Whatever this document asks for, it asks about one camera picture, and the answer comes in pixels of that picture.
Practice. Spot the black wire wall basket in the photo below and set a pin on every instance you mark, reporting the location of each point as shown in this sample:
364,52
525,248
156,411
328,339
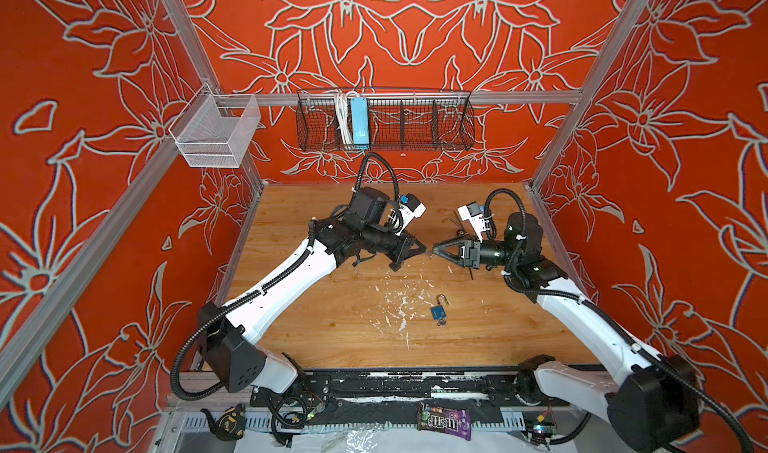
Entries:
399,120

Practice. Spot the small green circuit board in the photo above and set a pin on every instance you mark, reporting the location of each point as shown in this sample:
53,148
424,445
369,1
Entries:
538,431

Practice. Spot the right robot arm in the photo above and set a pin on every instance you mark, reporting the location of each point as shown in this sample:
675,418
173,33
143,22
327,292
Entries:
650,399

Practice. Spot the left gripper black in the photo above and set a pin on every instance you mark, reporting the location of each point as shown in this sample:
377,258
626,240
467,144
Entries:
403,248

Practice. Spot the light blue box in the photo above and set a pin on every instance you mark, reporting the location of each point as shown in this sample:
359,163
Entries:
360,122

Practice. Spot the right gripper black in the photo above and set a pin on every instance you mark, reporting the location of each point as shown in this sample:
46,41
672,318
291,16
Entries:
442,248

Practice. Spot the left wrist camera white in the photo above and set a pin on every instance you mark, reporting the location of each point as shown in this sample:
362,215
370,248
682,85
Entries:
411,207

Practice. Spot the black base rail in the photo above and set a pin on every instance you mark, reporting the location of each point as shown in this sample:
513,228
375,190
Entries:
390,396

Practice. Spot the white mesh basket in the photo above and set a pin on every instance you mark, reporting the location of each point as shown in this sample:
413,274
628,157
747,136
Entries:
215,130

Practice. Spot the silver hex key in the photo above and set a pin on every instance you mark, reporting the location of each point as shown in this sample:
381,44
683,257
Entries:
454,219

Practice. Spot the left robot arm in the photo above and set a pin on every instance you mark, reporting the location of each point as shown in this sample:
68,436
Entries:
372,223

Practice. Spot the purple candy bag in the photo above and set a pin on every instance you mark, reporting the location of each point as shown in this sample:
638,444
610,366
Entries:
454,422

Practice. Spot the black tape measure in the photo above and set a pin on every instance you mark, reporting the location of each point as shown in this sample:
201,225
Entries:
230,425

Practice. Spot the blue padlock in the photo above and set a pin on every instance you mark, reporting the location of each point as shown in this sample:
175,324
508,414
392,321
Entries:
438,311

